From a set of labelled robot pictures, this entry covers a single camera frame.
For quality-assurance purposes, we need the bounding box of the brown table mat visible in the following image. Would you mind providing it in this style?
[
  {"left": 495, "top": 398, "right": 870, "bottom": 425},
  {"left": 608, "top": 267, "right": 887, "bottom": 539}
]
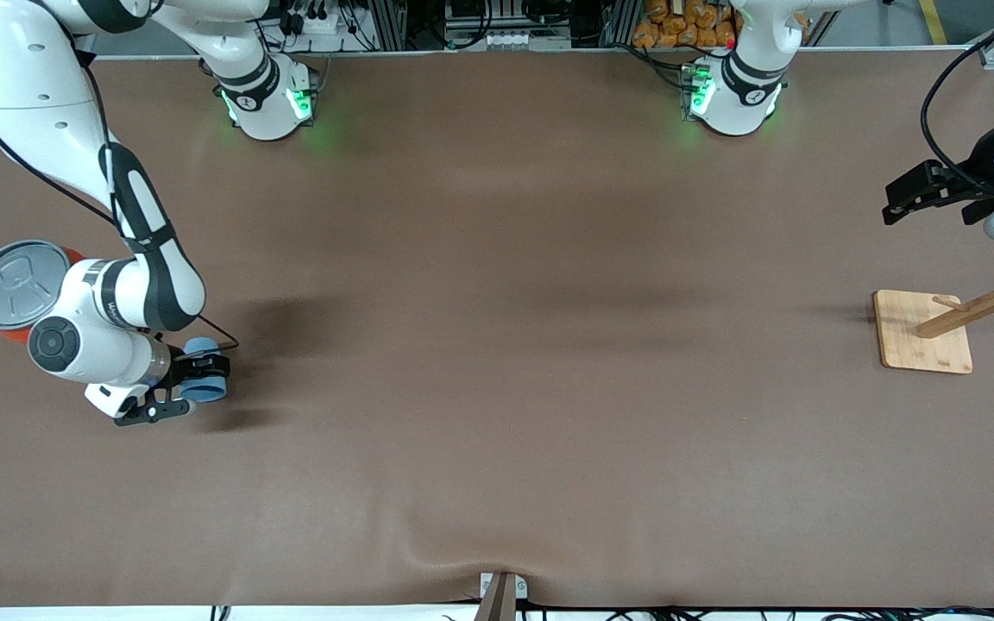
[{"left": 0, "top": 47, "right": 994, "bottom": 609}]

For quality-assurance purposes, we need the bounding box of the grey metal table clamp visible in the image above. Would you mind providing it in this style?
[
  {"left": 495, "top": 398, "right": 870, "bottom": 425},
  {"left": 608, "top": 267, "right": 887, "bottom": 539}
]
[{"left": 473, "top": 571, "right": 529, "bottom": 621}]

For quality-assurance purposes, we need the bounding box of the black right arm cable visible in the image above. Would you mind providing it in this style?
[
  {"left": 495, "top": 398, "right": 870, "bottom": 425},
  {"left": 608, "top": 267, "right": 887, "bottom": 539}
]
[{"left": 0, "top": 52, "right": 241, "bottom": 353}]

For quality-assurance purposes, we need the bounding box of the wooden cup rack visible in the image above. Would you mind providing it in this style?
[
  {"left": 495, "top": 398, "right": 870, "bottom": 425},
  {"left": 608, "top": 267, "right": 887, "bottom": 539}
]
[{"left": 873, "top": 231, "right": 994, "bottom": 375}]

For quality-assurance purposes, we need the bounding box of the orange can with grey lid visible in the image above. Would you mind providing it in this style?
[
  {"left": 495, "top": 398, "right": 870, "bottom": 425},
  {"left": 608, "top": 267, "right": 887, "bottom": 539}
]
[{"left": 0, "top": 239, "right": 85, "bottom": 346}]

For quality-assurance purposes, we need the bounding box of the white power strip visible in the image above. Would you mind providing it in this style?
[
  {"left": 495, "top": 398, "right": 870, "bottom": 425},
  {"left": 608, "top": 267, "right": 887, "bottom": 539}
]
[{"left": 286, "top": 0, "right": 358, "bottom": 37}]

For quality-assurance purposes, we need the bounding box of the white terminal strip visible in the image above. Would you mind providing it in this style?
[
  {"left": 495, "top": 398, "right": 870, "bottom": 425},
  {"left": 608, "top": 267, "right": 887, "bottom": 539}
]
[{"left": 478, "top": 30, "right": 573, "bottom": 51}]

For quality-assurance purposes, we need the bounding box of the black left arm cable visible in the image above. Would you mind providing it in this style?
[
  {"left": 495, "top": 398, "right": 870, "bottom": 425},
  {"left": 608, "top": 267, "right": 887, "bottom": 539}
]
[{"left": 920, "top": 9, "right": 994, "bottom": 186}]

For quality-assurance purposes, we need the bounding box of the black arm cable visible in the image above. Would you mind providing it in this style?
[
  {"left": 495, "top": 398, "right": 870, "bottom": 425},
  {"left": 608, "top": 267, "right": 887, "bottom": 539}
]
[
  {"left": 0, "top": 52, "right": 241, "bottom": 353},
  {"left": 920, "top": 9, "right": 994, "bottom": 186}
]

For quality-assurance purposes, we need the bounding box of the orange packaged snacks pile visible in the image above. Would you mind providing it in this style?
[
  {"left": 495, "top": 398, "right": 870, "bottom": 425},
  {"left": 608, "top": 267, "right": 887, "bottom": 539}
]
[{"left": 632, "top": 0, "right": 741, "bottom": 50}]

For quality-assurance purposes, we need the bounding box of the light blue plastic cup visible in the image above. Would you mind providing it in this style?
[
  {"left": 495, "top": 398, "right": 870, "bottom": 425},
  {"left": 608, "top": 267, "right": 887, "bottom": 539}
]
[{"left": 180, "top": 337, "right": 230, "bottom": 405}]

